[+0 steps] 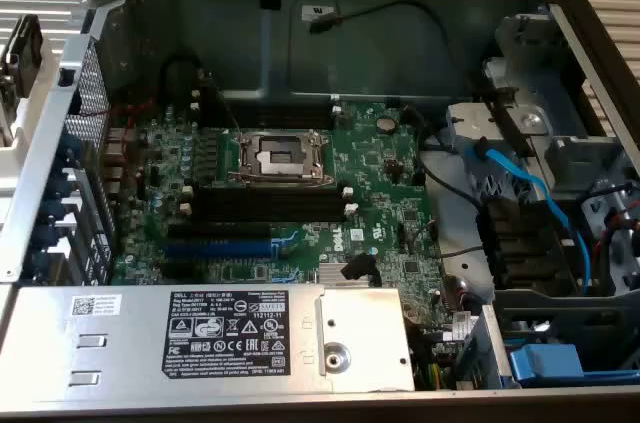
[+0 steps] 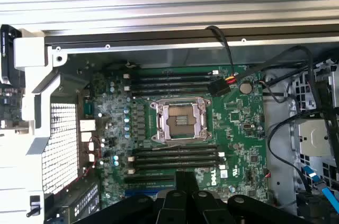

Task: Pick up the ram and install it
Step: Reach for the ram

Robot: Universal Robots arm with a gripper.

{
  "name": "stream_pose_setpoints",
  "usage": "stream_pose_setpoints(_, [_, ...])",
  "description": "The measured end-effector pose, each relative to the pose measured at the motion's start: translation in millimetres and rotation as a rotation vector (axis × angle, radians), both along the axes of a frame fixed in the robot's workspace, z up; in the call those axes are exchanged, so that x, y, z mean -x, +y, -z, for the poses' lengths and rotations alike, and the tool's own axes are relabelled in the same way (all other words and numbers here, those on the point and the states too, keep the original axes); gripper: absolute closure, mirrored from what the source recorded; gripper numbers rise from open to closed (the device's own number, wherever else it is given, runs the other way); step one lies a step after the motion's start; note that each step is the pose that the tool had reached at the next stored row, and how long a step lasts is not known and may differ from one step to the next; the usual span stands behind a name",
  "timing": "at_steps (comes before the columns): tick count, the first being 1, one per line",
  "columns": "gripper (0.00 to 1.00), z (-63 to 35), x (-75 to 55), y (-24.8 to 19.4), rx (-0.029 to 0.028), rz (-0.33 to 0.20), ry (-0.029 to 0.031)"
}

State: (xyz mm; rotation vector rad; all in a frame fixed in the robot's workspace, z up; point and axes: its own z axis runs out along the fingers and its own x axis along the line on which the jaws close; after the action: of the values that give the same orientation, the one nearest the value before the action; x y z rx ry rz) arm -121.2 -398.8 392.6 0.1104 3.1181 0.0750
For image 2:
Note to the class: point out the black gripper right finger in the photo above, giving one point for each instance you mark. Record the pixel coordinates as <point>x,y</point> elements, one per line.
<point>206,208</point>

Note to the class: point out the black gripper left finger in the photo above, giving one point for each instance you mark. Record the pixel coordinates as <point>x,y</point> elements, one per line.
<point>172,208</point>

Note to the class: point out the blue expansion slot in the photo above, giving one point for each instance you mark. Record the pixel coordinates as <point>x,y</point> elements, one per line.
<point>140,193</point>

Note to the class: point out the long black expansion slot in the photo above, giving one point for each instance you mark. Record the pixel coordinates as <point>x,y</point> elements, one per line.
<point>148,179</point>

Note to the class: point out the green Dell motherboard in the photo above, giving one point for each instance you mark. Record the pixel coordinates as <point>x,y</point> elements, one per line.
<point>238,128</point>

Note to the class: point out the silver metal socket cover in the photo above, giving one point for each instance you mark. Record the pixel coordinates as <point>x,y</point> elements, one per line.
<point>162,120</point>

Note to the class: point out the CPU socket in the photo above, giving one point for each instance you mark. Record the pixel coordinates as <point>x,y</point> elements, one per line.
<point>182,118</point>

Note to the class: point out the silver coin cell battery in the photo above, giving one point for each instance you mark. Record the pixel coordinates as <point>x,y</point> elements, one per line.
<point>245,88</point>

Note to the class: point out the grey metal disk bay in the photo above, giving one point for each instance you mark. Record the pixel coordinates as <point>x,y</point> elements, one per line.
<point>299,97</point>

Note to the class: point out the grey metal PC case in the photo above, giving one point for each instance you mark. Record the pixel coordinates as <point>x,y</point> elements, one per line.
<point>185,57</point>

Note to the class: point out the dark circuit board card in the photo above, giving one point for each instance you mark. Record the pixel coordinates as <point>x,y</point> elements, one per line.
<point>10,102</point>

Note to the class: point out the silver metal bracket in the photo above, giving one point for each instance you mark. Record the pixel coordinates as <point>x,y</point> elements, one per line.
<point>315,139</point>

